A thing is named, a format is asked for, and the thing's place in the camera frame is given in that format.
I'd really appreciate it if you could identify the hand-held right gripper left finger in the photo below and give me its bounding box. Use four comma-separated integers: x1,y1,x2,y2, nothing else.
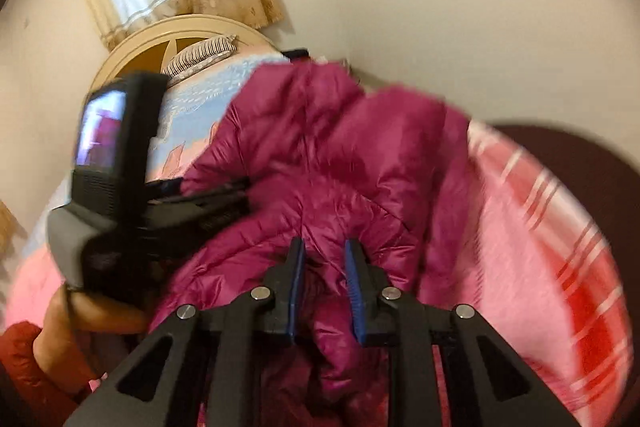
62,237,306,427

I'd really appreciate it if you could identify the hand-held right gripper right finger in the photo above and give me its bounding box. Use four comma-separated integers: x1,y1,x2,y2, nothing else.
344,238,581,427

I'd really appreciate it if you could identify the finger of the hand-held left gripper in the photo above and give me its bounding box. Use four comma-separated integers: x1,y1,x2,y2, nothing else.
147,177,251,210
197,199,251,233

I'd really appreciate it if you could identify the magenta puffer jacket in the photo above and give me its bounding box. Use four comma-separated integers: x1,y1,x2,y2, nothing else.
145,59,483,427

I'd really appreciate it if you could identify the person's left forearm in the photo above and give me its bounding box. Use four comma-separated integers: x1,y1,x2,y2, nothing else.
0,321,96,427

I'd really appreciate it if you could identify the person's left hand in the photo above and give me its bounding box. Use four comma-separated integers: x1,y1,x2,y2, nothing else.
32,279,151,393

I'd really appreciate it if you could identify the blue printed blanket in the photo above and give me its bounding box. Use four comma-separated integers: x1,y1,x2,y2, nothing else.
30,52,293,258

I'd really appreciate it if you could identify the cream round headboard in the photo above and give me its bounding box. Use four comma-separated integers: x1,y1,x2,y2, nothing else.
90,13,273,92

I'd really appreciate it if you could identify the striped pillow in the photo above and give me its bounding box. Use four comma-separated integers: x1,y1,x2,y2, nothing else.
162,34,238,80

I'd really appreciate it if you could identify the pink plaid blanket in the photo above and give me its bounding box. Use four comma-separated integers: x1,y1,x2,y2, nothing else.
415,119,633,427

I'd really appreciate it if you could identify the dark brown furniture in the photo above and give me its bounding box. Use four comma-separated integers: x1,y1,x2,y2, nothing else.
492,123,640,268

